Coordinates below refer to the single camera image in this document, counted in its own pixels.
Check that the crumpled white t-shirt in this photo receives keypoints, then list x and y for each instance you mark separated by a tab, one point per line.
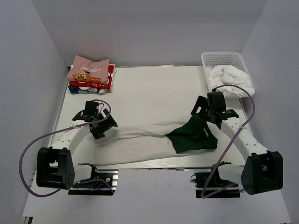
228	74

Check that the folded pink t-shirt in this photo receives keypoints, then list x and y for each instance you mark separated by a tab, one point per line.
85	70

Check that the white plastic basket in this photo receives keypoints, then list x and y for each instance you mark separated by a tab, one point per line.
211	59

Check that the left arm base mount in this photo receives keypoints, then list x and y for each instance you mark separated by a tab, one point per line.
104	184

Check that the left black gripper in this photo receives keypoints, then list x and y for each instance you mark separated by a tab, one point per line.
109	123

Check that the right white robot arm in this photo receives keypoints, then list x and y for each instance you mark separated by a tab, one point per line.
263	169

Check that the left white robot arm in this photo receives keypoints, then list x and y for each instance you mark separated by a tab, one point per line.
55	168

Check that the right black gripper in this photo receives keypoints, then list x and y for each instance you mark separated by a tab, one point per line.
202	102

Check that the folded blue white t-shirt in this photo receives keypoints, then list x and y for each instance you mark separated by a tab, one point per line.
86	90

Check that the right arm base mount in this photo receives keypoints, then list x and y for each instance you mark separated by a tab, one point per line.
199	179

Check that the white and green raglan t-shirt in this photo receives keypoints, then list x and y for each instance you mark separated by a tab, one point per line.
175	137

